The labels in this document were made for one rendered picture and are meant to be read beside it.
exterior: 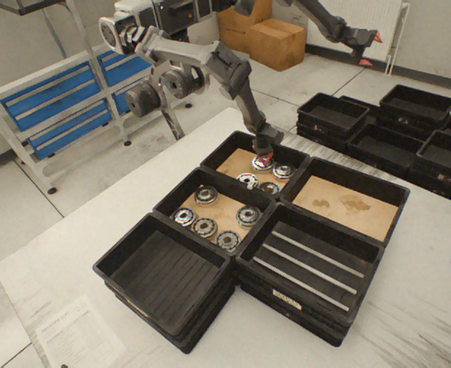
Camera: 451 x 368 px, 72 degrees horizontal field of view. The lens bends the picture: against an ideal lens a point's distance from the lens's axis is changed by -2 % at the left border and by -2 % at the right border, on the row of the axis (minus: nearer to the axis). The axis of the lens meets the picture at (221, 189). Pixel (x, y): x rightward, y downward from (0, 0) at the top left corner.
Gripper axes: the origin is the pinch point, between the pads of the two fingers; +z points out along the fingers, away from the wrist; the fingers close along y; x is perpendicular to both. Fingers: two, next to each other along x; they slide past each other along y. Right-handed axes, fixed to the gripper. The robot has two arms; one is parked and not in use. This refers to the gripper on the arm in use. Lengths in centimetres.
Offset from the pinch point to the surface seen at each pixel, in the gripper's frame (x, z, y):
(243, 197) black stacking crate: 15.2, -0.4, -19.1
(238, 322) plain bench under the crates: 31, 17, -61
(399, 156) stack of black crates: -101, 51, 25
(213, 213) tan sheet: 28.8, 3.5, -19.9
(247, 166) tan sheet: 6.8, 3.9, 3.1
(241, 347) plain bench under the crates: 32, 17, -70
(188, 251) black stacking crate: 42, 3, -35
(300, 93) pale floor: -103, 89, 185
